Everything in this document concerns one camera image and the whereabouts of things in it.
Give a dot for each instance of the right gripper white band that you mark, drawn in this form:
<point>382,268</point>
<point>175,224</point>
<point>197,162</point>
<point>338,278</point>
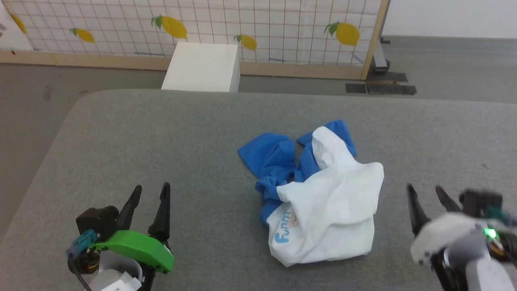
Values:
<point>448,234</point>

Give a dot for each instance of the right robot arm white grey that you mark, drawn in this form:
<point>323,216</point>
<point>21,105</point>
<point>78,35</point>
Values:
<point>476,266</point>

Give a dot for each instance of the white box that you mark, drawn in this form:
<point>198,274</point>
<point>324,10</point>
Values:
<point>204,66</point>

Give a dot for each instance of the lemon print partition wooden frame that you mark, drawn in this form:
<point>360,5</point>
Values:
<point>121,24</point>

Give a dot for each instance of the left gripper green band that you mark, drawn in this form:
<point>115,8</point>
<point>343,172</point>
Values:
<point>137,247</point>

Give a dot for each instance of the white and blue shirt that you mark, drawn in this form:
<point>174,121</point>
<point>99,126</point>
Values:
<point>335,202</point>

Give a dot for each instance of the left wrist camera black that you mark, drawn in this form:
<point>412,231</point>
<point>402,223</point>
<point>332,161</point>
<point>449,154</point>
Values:
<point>97,220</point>

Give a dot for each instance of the grey metal partition foot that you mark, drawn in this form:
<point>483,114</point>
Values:
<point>380,58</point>

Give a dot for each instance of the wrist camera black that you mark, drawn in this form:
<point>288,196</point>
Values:
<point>480,202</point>
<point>97,220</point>

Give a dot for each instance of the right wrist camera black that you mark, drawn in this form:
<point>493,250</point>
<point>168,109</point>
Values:
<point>480,202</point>

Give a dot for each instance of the small black floor mat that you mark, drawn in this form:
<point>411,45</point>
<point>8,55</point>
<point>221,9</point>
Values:
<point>356,88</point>

